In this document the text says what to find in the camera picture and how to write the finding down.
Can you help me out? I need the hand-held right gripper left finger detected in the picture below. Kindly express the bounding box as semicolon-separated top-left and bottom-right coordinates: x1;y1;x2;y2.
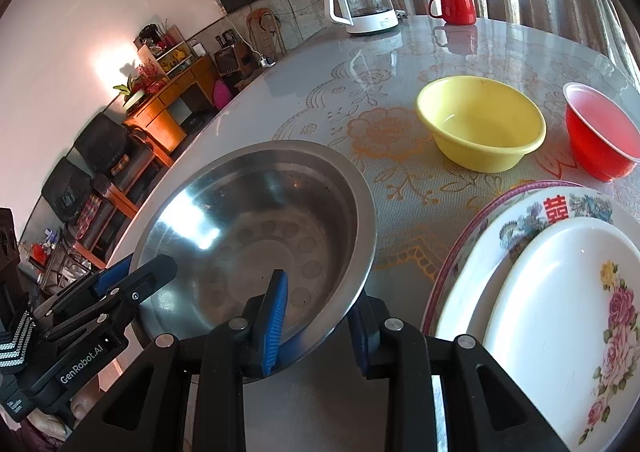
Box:
65;269;291;452

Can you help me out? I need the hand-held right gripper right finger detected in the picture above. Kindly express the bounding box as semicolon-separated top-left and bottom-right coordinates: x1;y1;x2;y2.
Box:
348;297;571;452

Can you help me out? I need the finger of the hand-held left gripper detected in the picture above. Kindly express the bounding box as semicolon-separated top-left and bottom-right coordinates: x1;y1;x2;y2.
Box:
35;254;178;333
32;254;134;318

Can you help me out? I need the stainless steel bowl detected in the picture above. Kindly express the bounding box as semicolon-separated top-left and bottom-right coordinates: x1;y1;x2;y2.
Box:
129;141;377;385

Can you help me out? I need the large pink-rimmed floral plate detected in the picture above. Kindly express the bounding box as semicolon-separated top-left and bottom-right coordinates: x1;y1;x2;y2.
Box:
421;180;640;348

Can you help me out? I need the white plate with red print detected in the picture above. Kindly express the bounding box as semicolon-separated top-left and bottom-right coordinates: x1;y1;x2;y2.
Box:
435;189;640;353

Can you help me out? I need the small white rose plate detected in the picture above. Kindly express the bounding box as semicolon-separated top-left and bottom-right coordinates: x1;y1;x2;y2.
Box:
482;218;640;452

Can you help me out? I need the yellow plastic bowl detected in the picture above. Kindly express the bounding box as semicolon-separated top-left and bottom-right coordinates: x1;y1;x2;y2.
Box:
416;75;547;173

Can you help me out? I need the red plastic bowl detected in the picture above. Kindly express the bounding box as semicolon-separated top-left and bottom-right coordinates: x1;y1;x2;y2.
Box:
563;82;640;183

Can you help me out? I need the person's left hand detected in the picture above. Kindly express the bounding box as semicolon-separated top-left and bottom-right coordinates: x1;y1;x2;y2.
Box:
22;384;101;443

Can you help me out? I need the black padded chair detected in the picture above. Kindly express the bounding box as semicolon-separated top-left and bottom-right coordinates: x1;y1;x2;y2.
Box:
41;157;96;224
74;113;135;178

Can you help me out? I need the orange wooden cabinet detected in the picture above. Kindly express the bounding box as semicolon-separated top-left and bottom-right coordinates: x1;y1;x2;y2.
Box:
122;54;221;155

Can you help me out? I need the potted green plant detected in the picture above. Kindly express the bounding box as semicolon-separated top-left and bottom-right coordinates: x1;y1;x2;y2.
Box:
114;74;147;109

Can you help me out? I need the pink ball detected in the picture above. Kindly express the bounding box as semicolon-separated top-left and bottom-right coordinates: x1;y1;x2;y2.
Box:
212;81;235;110

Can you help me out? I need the small shelf with ornaments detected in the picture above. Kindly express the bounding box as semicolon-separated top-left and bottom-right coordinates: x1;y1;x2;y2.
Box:
134;24;192;74

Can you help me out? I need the small old television set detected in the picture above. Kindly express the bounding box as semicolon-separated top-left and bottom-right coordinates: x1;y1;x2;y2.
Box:
214;43;251;78

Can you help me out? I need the light wooden chair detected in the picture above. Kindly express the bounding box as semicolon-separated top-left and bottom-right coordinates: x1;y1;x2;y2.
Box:
246;7;288;60

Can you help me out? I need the red mug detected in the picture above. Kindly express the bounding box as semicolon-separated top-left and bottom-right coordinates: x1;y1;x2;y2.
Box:
428;0;477;26

